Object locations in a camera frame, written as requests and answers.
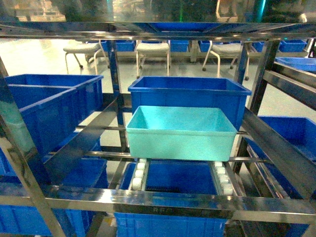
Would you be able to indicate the teal plastic bin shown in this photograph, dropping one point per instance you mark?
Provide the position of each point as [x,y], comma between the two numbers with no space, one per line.
[183,133]

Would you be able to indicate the blue bin left shelf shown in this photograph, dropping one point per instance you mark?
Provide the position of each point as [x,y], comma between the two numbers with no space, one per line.
[53,105]

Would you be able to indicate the blue bin shelf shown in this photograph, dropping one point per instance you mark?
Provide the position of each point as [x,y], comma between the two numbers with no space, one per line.
[53,105]
[291,138]

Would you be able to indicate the blue bin right shelf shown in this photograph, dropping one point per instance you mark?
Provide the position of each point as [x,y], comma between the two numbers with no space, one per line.
[291,138]

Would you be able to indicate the blue bin behind teal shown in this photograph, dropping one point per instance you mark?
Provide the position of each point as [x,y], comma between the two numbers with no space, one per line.
[222,93]

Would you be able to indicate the blue bin lower centre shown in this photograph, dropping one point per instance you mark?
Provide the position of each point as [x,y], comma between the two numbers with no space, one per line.
[187,177]

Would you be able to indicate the white roller track left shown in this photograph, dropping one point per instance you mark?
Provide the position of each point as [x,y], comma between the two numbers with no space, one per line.
[139,178]

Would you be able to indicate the white roller track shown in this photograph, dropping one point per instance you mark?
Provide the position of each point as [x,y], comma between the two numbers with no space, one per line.
[223,178]
[139,178]

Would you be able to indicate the grey chair middle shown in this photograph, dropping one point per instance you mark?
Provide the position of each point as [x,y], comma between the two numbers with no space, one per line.
[146,48]

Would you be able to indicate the grey chair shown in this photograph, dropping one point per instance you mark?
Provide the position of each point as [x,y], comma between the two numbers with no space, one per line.
[86,48]
[218,49]
[146,48]

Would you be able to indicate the grey chair left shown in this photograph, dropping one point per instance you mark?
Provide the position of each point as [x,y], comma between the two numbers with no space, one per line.
[86,48]

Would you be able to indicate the white roller track right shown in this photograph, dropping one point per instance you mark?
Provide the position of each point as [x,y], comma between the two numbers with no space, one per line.
[223,178]

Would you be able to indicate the grey chair right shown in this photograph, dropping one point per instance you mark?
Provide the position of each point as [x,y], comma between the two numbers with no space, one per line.
[218,49]

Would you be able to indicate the blue bin bottom centre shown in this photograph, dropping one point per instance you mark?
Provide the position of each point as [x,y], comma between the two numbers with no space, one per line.
[144,225]

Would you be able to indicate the blue bin bottom left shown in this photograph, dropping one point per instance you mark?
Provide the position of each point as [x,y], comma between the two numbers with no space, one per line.
[25,220]

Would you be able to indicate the stainless steel rack frame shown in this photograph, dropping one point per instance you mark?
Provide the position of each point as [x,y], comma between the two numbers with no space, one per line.
[251,209]

